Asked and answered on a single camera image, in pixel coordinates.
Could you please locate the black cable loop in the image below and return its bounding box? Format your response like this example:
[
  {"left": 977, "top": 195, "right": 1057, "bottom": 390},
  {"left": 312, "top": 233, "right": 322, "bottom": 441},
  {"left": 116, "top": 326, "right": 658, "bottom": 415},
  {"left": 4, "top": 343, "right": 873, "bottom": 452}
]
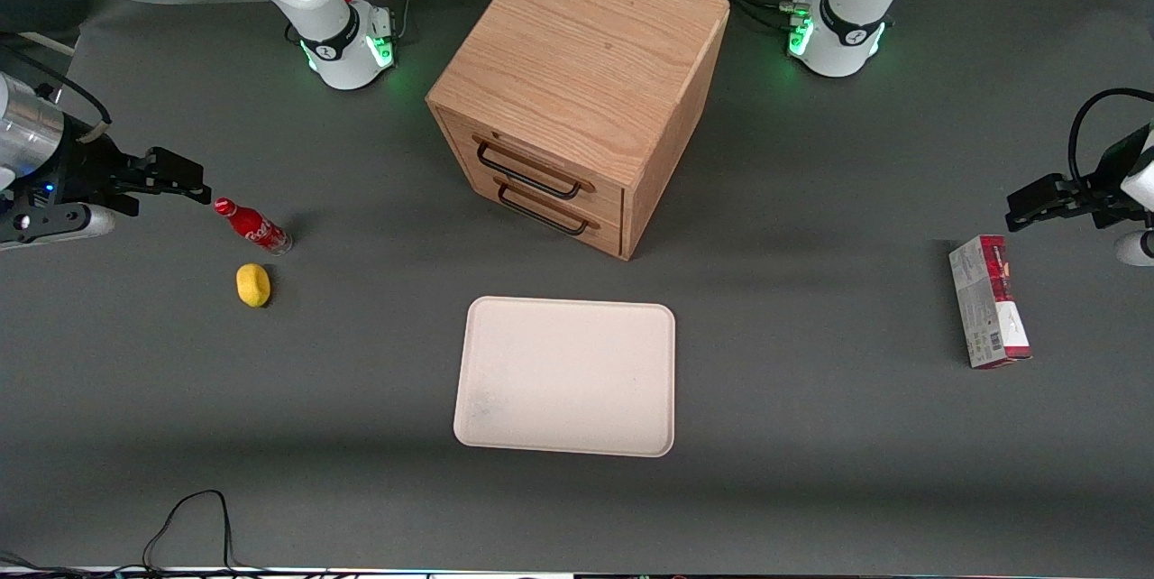
[{"left": 0, "top": 489, "right": 362, "bottom": 579}]

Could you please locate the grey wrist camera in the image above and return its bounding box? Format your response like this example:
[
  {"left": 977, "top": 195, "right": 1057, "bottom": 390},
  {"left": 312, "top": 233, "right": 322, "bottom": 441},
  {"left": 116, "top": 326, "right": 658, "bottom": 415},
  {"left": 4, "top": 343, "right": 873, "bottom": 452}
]
[
  {"left": 0, "top": 204, "right": 117, "bottom": 252},
  {"left": 1113, "top": 229, "right": 1154, "bottom": 268}
]

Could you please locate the red coke bottle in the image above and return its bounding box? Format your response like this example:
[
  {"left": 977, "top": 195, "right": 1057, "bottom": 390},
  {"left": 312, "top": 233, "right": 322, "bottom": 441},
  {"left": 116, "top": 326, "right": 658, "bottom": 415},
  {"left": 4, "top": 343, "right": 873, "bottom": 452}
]
[{"left": 214, "top": 197, "right": 294, "bottom": 256}]

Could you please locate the yellow lemon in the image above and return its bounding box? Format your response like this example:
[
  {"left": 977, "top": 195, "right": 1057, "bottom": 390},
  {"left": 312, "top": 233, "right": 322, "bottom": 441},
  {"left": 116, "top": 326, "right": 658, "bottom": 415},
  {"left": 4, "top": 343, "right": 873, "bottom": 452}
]
[{"left": 236, "top": 263, "right": 272, "bottom": 308}]

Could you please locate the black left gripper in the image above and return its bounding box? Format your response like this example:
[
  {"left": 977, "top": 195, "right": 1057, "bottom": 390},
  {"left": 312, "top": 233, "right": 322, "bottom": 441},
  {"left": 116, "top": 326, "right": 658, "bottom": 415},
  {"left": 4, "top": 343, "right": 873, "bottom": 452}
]
[{"left": 1005, "top": 126, "right": 1154, "bottom": 234}]

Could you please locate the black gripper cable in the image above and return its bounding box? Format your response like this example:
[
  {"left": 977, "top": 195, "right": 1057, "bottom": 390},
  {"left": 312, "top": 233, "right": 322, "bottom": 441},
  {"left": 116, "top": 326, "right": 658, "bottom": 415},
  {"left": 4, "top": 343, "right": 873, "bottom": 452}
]
[{"left": 1067, "top": 88, "right": 1154, "bottom": 194}]

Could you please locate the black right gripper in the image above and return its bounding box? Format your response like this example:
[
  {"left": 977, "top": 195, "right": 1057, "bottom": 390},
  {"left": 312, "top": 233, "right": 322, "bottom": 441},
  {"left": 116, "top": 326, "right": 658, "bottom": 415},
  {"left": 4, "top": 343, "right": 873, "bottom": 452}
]
[{"left": 38, "top": 135, "right": 214, "bottom": 218}]

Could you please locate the white bar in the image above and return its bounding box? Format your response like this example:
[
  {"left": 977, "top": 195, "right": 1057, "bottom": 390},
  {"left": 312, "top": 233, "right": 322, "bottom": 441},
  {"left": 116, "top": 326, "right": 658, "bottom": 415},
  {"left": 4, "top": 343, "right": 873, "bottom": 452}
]
[{"left": 0, "top": 30, "right": 82, "bottom": 54}]

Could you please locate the cream plastic tray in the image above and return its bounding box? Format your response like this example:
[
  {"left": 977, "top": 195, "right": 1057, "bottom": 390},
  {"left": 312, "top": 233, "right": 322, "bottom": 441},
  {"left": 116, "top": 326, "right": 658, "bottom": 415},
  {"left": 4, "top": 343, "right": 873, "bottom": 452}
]
[{"left": 453, "top": 295, "right": 676, "bottom": 458}]

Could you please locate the grey and red carton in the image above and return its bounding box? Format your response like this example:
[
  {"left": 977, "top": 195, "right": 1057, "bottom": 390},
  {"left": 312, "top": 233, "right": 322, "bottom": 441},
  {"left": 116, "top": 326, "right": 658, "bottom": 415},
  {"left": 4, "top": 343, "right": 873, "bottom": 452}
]
[{"left": 948, "top": 234, "right": 1033, "bottom": 370}]

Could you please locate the black metal drawer handle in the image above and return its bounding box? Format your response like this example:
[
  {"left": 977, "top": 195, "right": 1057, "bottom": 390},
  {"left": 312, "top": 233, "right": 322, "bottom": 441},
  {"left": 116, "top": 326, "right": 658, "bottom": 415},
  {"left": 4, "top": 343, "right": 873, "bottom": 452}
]
[
  {"left": 497, "top": 183, "right": 591, "bottom": 237},
  {"left": 475, "top": 139, "right": 583, "bottom": 201}
]

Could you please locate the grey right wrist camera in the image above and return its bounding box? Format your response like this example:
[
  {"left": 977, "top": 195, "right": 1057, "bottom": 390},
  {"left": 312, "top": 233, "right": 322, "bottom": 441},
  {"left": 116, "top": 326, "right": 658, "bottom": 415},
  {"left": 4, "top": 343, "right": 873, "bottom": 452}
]
[{"left": 0, "top": 204, "right": 117, "bottom": 252}]

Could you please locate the wooden drawer cabinet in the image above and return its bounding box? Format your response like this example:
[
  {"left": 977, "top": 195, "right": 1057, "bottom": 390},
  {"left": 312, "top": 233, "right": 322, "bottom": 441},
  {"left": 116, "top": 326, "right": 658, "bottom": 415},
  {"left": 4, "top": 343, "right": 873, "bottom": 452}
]
[{"left": 426, "top": 0, "right": 731, "bottom": 262}]

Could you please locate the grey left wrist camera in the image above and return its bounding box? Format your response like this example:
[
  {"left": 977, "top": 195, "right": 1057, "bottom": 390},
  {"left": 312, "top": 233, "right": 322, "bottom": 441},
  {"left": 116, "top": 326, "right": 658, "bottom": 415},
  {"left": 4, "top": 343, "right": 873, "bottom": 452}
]
[{"left": 1113, "top": 229, "right": 1154, "bottom": 268}]

